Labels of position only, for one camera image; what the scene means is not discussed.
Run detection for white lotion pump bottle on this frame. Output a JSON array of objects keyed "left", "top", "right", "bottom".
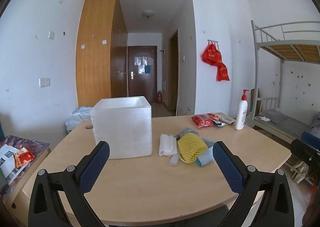
[{"left": 235, "top": 89, "right": 248, "bottom": 130}]

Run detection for red wet wipes pack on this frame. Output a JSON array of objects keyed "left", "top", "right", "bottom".
[{"left": 191, "top": 114, "right": 214, "bottom": 128}]

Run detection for red snack sachet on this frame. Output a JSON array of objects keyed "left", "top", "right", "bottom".
[{"left": 207, "top": 113, "right": 220, "bottom": 121}]

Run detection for white styrofoam box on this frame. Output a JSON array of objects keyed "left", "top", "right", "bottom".
[{"left": 90, "top": 96, "right": 152, "bottom": 159}]

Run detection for grey cloth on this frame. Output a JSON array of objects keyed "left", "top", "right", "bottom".
[{"left": 175, "top": 127, "right": 200, "bottom": 140}]

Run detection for wooden wardrobe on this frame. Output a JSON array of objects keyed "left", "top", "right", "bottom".
[{"left": 75, "top": 0, "right": 127, "bottom": 107}]

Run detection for red hanging bags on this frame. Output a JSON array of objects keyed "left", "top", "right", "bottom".
[{"left": 201, "top": 42, "right": 230, "bottom": 82}]

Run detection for red orange snack packet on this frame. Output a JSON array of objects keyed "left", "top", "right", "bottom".
[{"left": 14, "top": 147, "right": 35, "bottom": 168}]

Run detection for white remote control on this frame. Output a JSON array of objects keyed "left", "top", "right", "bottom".
[{"left": 216, "top": 113, "right": 235, "bottom": 125}]

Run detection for blue white toothpaste tube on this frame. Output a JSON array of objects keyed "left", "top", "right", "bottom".
[{"left": 213, "top": 120, "right": 227, "bottom": 127}]

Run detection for ceiling lamp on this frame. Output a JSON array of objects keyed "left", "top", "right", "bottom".
[{"left": 142, "top": 9, "right": 154, "bottom": 19}]

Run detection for yellow foam fruit net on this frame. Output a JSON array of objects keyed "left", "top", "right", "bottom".
[{"left": 177, "top": 133, "right": 208, "bottom": 163}]

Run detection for white papers with photos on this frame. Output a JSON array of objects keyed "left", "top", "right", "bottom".
[{"left": 0, "top": 144, "right": 26, "bottom": 185}]

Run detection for white wall socket plate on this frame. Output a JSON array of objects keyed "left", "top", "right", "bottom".
[{"left": 39, "top": 78, "right": 50, "bottom": 88}]

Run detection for blue surgical face masks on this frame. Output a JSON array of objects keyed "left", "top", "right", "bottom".
[{"left": 196, "top": 138, "right": 215, "bottom": 167}]

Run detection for white tissue paper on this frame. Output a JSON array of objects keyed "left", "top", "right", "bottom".
[{"left": 159, "top": 134, "right": 177, "bottom": 156}]

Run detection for grey metal bunk bed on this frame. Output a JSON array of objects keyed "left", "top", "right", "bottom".
[{"left": 248, "top": 21, "right": 319, "bottom": 146}]

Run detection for light blue covered bundle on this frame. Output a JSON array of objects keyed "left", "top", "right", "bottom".
[{"left": 65, "top": 107, "right": 92, "bottom": 133}]

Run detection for red fire extinguisher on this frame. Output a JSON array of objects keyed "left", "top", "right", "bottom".
[{"left": 157, "top": 91, "right": 162, "bottom": 104}]

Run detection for dark brown entrance door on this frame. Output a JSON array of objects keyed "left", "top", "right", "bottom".
[{"left": 127, "top": 46, "right": 157, "bottom": 104}]

